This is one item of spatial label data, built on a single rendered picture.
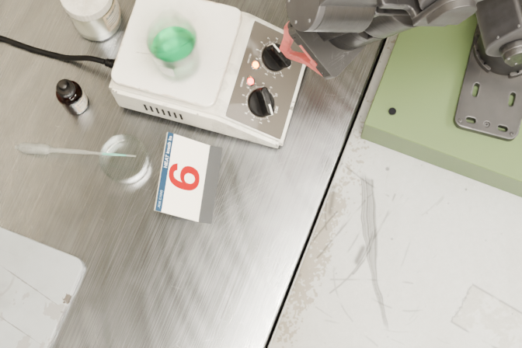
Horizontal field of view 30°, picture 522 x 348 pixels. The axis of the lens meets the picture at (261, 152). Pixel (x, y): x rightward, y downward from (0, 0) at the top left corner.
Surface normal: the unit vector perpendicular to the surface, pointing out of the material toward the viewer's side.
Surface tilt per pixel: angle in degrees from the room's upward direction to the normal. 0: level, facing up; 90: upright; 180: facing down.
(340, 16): 60
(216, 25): 0
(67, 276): 0
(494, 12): 54
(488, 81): 1
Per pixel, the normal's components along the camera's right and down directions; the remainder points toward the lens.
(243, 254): -0.03, -0.26
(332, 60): 0.47, -0.11
